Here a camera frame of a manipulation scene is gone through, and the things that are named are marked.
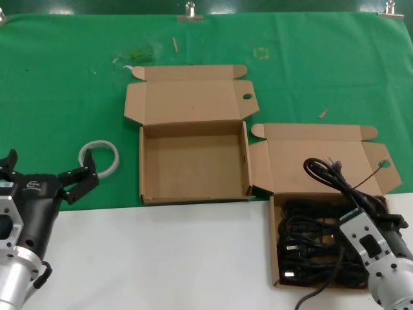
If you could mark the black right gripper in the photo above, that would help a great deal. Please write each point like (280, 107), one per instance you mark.
(401, 242)

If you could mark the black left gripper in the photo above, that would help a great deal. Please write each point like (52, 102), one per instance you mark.
(35, 206)

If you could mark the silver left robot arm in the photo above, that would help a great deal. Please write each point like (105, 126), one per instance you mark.
(13, 284)

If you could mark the cardboard box with round hole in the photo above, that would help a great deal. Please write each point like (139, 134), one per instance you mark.
(193, 97)

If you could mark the clear tape roll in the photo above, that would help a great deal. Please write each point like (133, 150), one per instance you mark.
(115, 155)

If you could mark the green table cloth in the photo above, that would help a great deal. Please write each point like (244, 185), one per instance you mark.
(64, 80)

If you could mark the short wooden stick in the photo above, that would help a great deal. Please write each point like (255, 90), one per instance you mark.
(323, 113)

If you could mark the clear plastic wrapper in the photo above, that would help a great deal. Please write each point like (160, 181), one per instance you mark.
(138, 55)

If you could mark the long wooden stick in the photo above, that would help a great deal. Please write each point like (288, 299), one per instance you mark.
(175, 44)

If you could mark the metal cloth clip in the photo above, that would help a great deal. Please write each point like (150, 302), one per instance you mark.
(391, 14)
(190, 17)

